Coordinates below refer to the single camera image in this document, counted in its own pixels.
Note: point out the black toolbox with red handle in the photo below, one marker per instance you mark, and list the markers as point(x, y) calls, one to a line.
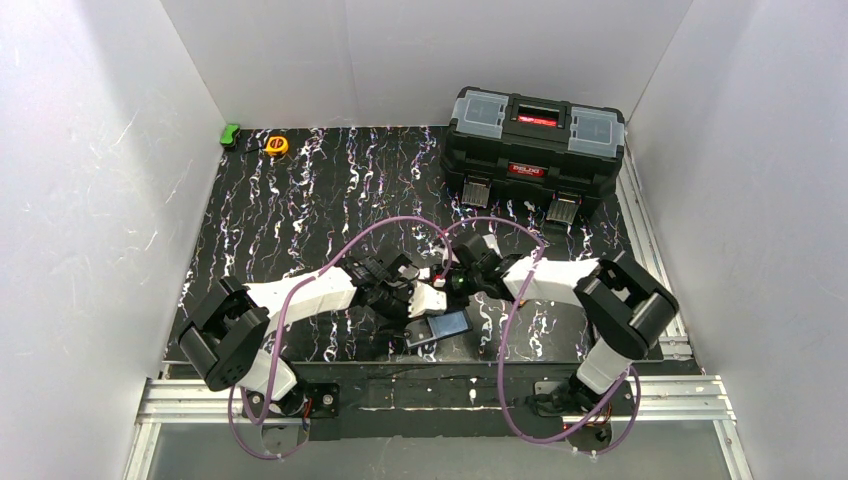
point(561, 156)

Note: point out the aluminium frame rail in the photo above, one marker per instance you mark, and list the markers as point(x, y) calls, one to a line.
point(674, 342)

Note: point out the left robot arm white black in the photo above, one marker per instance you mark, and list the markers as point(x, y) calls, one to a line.
point(229, 337)

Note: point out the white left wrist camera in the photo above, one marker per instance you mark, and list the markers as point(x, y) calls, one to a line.
point(426, 300)

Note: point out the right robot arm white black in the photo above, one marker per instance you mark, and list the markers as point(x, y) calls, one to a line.
point(627, 306)

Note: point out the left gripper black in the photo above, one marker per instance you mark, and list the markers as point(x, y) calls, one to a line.
point(403, 304)

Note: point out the yellow tape measure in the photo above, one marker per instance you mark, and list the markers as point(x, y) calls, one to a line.
point(276, 146)

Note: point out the green small object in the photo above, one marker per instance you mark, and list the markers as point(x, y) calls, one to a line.
point(229, 136)

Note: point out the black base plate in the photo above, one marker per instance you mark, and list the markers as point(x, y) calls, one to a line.
point(426, 400)

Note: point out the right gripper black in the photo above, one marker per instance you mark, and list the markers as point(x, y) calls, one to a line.
point(460, 289)

